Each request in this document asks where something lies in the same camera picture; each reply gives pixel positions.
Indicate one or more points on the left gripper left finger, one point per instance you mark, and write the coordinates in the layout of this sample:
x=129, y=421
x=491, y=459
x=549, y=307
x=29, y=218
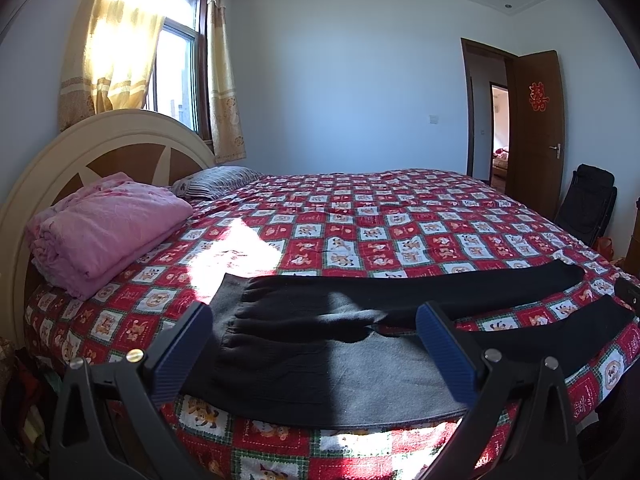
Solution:
x=108, y=423

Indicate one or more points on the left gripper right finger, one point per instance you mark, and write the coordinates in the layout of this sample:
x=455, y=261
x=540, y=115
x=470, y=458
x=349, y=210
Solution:
x=542, y=442

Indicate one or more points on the black pants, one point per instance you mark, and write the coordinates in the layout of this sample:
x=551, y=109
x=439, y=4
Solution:
x=344, y=353

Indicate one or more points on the clothes pile beside bed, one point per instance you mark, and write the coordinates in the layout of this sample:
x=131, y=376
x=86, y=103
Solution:
x=29, y=396

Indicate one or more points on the red plastic bag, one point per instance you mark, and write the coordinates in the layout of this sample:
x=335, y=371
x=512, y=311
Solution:
x=605, y=248

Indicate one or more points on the folded pink blanket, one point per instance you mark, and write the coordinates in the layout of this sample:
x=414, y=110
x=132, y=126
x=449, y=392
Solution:
x=83, y=241

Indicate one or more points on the red patchwork bedspread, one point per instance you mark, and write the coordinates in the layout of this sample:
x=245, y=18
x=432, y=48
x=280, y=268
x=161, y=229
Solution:
x=395, y=224

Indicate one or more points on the striped grey pillow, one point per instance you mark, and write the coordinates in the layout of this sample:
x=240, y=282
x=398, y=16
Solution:
x=215, y=182

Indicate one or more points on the brown wooden door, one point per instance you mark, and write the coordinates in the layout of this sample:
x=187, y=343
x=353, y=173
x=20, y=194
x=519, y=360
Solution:
x=536, y=146

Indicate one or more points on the cream wooden headboard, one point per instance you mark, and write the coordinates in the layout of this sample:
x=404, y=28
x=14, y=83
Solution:
x=151, y=148

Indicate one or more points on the red double happiness sticker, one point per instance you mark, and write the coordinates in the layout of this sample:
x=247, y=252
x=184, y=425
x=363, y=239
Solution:
x=538, y=99

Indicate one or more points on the right yellow curtain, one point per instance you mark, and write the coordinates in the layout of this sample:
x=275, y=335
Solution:
x=224, y=114

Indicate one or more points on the yellow curtain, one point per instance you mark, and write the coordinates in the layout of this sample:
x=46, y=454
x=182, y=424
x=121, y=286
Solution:
x=224, y=114
x=108, y=57

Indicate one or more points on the window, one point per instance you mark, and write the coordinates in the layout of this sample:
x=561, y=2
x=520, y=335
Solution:
x=177, y=83

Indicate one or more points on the left yellow curtain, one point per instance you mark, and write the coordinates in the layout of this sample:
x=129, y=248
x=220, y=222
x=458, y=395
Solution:
x=108, y=57

